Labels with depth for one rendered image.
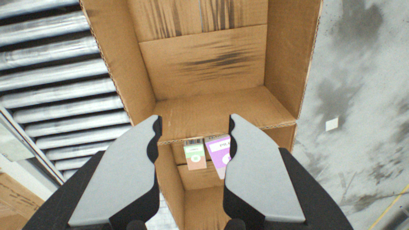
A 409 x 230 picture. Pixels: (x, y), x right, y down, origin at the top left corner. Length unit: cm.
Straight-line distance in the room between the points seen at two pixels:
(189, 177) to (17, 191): 81
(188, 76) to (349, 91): 176
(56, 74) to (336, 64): 178
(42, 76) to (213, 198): 69
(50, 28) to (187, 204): 68
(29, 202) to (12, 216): 26
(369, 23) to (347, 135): 114
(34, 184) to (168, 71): 90
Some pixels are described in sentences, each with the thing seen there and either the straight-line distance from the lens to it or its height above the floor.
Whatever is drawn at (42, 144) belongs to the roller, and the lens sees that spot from 93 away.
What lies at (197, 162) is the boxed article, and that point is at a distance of 54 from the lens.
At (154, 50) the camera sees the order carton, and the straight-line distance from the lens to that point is 42.
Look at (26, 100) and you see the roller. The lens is 82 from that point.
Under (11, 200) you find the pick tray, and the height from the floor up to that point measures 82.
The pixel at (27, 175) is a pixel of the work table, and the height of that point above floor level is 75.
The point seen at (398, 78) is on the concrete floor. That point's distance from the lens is 234.
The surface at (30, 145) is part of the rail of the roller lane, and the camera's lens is 97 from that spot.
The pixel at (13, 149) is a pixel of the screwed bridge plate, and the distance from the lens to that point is 101.
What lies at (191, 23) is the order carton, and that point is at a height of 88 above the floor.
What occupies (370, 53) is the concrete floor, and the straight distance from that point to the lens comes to 198.
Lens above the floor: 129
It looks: 57 degrees down
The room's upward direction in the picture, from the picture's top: 171 degrees clockwise
